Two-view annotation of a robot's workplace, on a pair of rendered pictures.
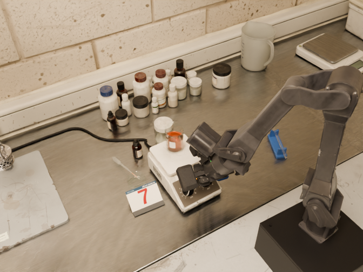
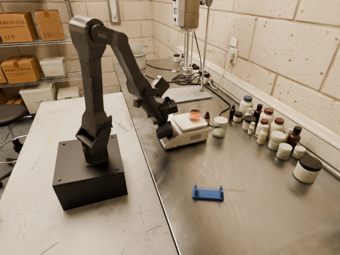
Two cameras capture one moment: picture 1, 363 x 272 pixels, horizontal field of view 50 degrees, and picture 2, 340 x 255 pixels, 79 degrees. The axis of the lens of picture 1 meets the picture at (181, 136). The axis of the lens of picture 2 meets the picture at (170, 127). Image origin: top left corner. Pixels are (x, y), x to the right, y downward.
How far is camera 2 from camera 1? 115 cm
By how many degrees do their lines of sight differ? 74
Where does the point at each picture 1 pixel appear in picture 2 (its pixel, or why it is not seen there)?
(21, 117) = (229, 85)
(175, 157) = (185, 119)
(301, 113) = (264, 239)
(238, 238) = (130, 152)
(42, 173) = (196, 97)
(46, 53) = (257, 65)
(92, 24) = (282, 62)
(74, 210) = not seen: hidden behind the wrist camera
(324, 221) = (81, 132)
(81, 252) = not seen: hidden behind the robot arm
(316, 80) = (114, 37)
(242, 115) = (252, 181)
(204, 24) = not seen: outside the picture
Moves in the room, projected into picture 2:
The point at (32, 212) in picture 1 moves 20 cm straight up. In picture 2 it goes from (174, 96) to (174, 64)
